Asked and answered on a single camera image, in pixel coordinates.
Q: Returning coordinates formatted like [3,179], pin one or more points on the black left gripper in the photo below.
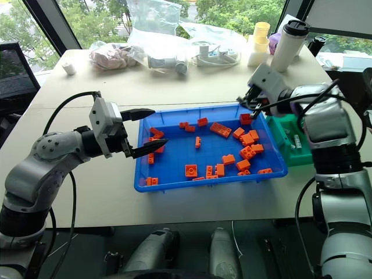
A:
[125,143]

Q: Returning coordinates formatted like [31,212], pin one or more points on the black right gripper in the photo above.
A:
[257,98]

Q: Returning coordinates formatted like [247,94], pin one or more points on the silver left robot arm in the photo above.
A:
[29,177]

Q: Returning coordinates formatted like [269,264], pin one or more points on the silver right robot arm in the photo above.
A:
[328,125]

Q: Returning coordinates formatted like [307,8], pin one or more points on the blue plastic bin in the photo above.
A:
[180,151]

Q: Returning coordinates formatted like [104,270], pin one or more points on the green plastic bin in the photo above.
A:
[299,155]

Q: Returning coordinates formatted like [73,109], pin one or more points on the long flat orange brick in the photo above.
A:
[221,130]

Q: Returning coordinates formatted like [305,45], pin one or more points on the silver battery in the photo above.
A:
[297,141]

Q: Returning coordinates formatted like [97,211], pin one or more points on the plastic bag with power strip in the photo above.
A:
[216,52]

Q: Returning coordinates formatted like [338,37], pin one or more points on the white tumbler with black lid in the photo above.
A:
[286,49]

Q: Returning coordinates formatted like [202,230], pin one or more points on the stacked yellow cups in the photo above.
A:
[261,36]

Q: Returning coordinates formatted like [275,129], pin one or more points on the white cylindrical device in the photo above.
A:
[170,62]

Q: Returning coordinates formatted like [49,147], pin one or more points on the plastic bag with pink contents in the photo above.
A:
[112,56]

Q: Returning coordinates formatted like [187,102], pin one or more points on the black cylindrical object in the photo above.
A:
[316,45]

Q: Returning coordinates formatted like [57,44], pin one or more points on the small white cylinder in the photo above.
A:
[68,68]

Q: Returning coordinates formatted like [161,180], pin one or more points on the large clear plastic bag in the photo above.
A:
[157,26]

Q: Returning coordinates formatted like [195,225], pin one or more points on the black device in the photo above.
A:
[367,96]

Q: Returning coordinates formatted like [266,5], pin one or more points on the grey rounded robot leg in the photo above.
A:
[222,255]
[151,253]

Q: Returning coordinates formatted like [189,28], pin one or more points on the black mesh office chair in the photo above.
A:
[14,78]

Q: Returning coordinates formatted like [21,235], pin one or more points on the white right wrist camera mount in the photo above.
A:
[268,78]

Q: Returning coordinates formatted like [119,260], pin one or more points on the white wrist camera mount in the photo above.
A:
[268,78]
[101,119]

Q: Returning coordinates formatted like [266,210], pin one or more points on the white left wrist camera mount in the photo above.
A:
[101,119]

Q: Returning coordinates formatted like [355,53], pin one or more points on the dark window frame post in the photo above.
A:
[283,13]
[55,26]

